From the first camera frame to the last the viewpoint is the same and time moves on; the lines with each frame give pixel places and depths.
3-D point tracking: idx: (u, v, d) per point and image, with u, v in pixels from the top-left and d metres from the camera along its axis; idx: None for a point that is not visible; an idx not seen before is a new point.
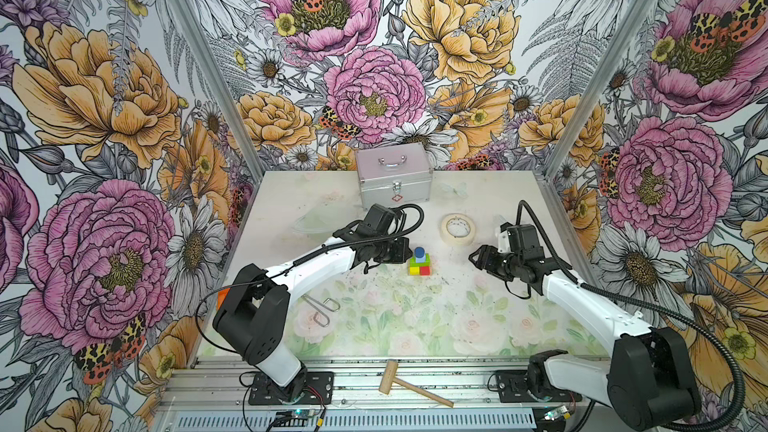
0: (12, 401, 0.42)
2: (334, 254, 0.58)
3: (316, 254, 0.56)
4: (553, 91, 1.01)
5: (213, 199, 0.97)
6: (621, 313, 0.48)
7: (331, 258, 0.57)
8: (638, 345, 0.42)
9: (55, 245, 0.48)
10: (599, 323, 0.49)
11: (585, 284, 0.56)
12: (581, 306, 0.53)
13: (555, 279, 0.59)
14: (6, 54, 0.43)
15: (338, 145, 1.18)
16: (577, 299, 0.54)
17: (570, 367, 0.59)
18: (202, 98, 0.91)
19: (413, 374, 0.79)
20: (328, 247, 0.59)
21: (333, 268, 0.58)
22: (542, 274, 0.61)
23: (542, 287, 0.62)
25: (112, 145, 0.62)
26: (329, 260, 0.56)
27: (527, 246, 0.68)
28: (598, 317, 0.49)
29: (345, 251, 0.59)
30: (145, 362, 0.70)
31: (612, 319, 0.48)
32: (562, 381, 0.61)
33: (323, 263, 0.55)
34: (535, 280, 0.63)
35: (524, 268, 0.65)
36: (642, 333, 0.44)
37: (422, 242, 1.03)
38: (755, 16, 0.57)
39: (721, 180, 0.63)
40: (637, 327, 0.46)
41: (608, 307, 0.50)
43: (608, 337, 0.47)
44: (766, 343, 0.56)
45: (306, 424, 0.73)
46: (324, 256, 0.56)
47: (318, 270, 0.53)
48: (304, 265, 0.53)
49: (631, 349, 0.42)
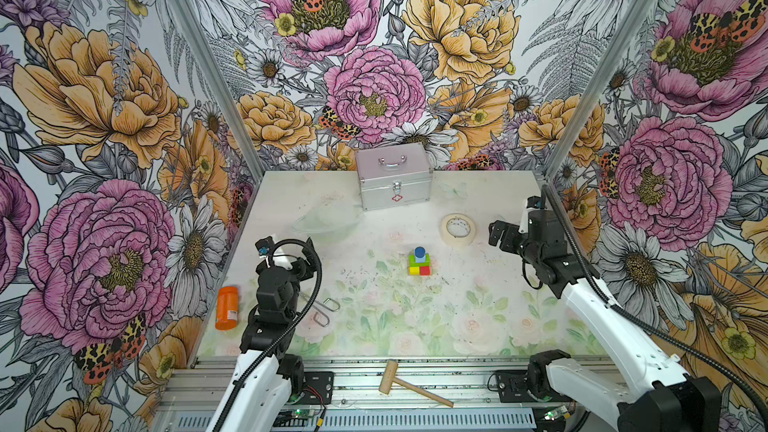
0: (12, 401, 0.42)
2: (253, 379, 0.52)
3: (234, 397, 0.49)
4: (553, 91, 1.01)
5: (213, 199, 0.97)
6: (654, 353, 0.43)
7: (253, 385, 0.51)
8: (670, 398, 0.39)
9: (56, 245, 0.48)
10: (626, 358, 0.45)
11: (615, 305, 0.50)
12: (607, 331, 0.48)
13: (580, 292, 0.52)
14: (6, 53, 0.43)
15: (338, 145, 1.18)
16: (604, 323, 0.48)
17: (578, 381, 0.58)
18: (202, 98, 0.91)
19: (413, 374, 0.79)
20: (243, 378, 0.52)
21: (261, 391, 0.52)
22: (566, 278, 0.54)
23: (561, 290, 0.56)
25: (112, 145, 0.62)
26: (255, 388, 0.51)
27: (550, 241, 0.60)
28: (627, 352, 0.45)
29: (263, 365, 0.53)
30: (145, 362, 0.70)
31: (642, 358, 0.43)
32: (563, 387, 0.61)
33: (248, 400, 0.49)
34: (555, 280, 0.56)
35: (545, 268, 0.58)
36: (675, 382, 0.40)
37: (422, 243, 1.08)
38: (755, 16, 0.57)
39: (721, 180, 0.63)
40: (670, 374, 0.41)
41: (639, 341, 0.45)
43: (633, 376, 0.44)
44: (765, 343, 0.56)
45: (306, 424, 0.73)
46: (244, 391, 0.50)
47: (247, 412, 0.48)
48: (227, 423, 0.47)
49: (663, 402, 0.38)
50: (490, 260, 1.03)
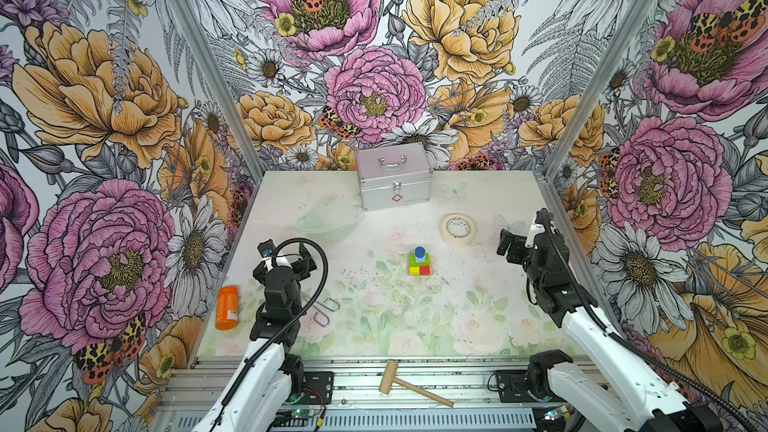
0: (12, 401, 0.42)
2: (262, 361, 0.54)
3: (244, 374, 0.52)
4: (553, 91, 1.01)
5: (213, 199, 0.97)
6: (654, 380, 0.44)
7: (262, 367, 0.53)
8: (670, 427, 0.39)
9: (55, 245, 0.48)
10: (626, 386, 0.46)
11: (612, 333, 0.51)
12: (607, 360, 0.49)
13: (579, 319, 0.54)
14: (6, 54, 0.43)
15: (338, 145, 1.18)
16: (604, 351, 0.49)
17: (581, 392, 0.57)
18: (202, 98, 0.91)
19: (413, 374, 0.79)
20: (254, 358, 0.55)
21: (267, 376, 0.54)
22: (565, 308, 0.56)
23: (561, 319, 0.58)
25: (112, 145, 0.62)
26: (264, 370, 0.53)
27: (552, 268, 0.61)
28: (626, 379, 0.46)
29: (273, 349, 0.57)
30: (145, 362, 0.70)
31: (641, 386, 0.44)
32: (564, 393, 0.61)
33: (256, 380, 0.51)
34: (555, 309, 0.58)
35: (544, 296, 0.60)
36: (675, 410, 0.41)
37: (422, 243, 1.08)
38: (755, 16, 0.57)
39: (721, 180, 0.63)
40: (670, 402, 0.42)
41: (638, 368, 0.46)
43: (634, 405, 0.44)
44: (765, 343, 0.56)
45: (306, 424, 0.73)
46: (253, 371, 0.52)
47: (253, 392, 0.50)
48: (236, 398, 0.48)
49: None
50: (490, 260, 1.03)
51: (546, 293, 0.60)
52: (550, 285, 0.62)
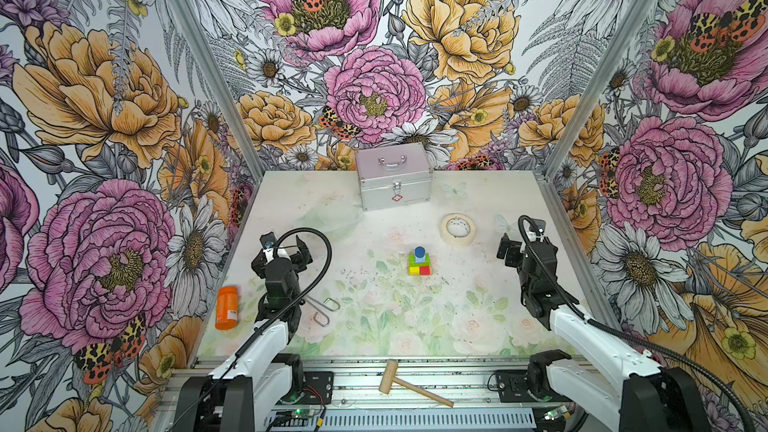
0: (12, 402, 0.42)
2: (269, 332, 0.58)
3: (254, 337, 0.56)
4: (553, 91, 1.01)
5: (213, 199, 0.97)
6: (630, 351, 0.48)
7: (269, 336, 0.56)
8: (647, 386, 0.42)
9: (55, 245, 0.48)
10: (607, 360, 0.49)
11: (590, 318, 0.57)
12: (588, 342, 0.53)
13: (562, 314, 0.59)
14: (6, 54, 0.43)
15: (338, 145, 1.18)
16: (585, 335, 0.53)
17: (578, 384, 0.57)
18: (202, 98, 0.91)
19: (413, 374, 0.79)
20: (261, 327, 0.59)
21: (273, 348, 0.56)
22: (550, 309, 0.61)
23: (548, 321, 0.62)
25: (112, 145, 0.62)
26: (271, 337, 0.56)
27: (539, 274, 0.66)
28: (607, 355, 0.49)
29: (278, 324, 0.60)
30: (145, 362, 0.70)
31: (620, 357, 0.47)
32: (563, 389, 0.61)
33: (264, 344, 0.54)
34: (541, 314, 0.63)
35: (532, 301, 0.65)
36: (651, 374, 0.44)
37: (422, 243, 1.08)
38: (755, 16, 0.57)
39: (721, 180, 0.63)
40: (645, 367, 0.45)
41: (616, 343, 0.50)
43: (615, 376, 0.47)
44: (765, 343, 0.56)
45: (306, 424, 0.73)
46: (261, 338, 0.55)
47: (262, 352, 0.52)
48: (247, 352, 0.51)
49: (640, 390, 0.41)
50: (490, 260, 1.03)
51: (534, 300, 0.65)
52: (537, 291, 0.67)
